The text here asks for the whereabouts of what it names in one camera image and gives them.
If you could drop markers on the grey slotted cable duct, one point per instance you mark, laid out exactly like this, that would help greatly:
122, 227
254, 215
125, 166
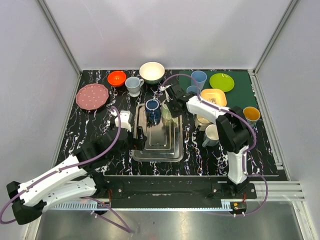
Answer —
90, 205

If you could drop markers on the blue butterfly mug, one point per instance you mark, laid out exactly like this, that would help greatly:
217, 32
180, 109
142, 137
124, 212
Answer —
252, 115

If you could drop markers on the light green mug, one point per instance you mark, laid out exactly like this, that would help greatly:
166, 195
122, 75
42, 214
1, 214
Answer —
165, 112

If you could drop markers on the right aluminium frame post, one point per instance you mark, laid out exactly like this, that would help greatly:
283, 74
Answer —
278, 30

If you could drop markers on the light blue footed cup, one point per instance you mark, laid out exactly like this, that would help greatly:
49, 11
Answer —
133, 85

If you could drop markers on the yellow square plate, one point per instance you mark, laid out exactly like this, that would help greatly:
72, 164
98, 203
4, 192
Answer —
214, 95

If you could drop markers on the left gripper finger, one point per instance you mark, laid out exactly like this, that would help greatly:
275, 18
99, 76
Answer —
140, 133
138, 144

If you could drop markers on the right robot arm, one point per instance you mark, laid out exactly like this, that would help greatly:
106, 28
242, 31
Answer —
235, 134

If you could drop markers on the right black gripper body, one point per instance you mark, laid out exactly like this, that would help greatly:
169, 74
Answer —
173, 108

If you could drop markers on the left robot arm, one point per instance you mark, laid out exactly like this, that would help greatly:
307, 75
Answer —
73, 178

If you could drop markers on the cream white mug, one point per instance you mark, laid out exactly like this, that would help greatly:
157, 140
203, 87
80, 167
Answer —
201, 123

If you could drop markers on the large white bowl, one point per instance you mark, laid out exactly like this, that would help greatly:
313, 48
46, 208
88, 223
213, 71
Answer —
152, 72

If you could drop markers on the pink dotted plate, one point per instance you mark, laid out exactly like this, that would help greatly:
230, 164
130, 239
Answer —
92, 96

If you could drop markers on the lime green plate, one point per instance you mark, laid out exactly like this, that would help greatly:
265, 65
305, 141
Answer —
222, 82

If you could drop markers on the grey blue mug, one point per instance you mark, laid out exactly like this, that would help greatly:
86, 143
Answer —
211, 136

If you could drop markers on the aluminium frame post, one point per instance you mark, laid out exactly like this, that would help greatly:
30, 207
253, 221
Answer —
278, 30
58, 34

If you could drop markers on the dark green mat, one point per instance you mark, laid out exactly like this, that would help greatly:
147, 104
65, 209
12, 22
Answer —
242, 94

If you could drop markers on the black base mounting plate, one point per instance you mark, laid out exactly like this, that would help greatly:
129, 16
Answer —
171, 192

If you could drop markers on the blue plastic tumbler front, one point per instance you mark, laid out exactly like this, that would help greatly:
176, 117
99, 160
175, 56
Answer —
193, 89

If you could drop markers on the blue plastic tumbler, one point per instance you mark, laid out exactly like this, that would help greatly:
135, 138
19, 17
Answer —
200, 77
193, 89

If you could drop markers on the left aluminium frame post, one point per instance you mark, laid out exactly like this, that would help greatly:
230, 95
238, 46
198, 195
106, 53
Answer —
58, 34

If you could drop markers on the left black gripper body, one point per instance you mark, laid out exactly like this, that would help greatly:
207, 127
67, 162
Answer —
137, 140

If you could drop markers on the silver metal tray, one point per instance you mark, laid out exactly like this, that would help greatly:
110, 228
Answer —
164, 142

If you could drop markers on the blue plastic tumbler rear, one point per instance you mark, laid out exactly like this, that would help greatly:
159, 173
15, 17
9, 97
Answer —
200, 77

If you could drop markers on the orange red bowl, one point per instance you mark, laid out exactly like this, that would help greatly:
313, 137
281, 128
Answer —
117, 78

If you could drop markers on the dark blue mug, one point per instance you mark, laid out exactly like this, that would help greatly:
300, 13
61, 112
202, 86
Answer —
152, 112

